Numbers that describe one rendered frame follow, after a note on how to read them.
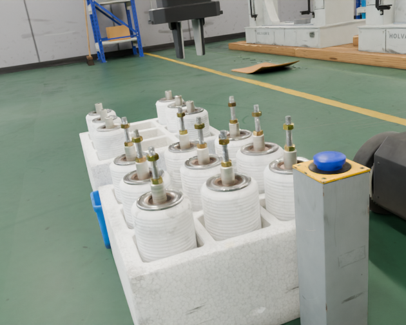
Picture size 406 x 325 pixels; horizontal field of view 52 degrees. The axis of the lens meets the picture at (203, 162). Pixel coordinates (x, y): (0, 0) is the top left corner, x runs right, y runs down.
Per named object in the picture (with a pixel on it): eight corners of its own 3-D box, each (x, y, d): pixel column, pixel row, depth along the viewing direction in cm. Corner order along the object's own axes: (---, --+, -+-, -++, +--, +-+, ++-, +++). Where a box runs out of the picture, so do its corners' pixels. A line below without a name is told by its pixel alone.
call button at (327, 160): (332, 162, 57) (332, 147, 56) (352, 171, 53) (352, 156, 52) (307, 169, 56) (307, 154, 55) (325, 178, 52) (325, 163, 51)
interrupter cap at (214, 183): (199, 192, 68) (198, 188, 68) (215, 174, 74) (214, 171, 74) (243, 195, 65) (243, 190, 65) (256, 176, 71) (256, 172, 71)
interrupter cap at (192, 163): (191, 157, 85) (191, 153, 85) (228, 157, 82) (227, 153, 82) (179, 171, 78) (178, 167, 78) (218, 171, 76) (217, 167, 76)
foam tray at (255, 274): (258, 213, 112) (252, 149, 106) (356, 296, 77) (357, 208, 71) (113, 255, 101) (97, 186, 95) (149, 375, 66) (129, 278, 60)
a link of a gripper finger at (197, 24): (202, 55, 73) (197, 18, 71) (195, 55, 75) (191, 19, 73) (211, 54, 73) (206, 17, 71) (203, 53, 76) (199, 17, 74)
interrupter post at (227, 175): (219, 186, 69) (217, 167, 68) (224, 180, 71) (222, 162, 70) (233, 187, 68) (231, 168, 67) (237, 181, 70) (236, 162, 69)
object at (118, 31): (128, 38, 642) (125, 24, 635) (131, 39, 619) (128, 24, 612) (107, 41, 633) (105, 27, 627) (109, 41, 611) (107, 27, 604)
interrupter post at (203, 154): (200, 161, 82) (198, 145, 81) (212, 161, 81) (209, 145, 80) (196, 166, 80) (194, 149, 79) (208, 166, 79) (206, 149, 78)
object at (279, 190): (280, 275, 74) (274, 181, 68) (263, 248, 83) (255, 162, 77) (331, 264, 75) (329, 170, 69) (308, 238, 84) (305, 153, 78)
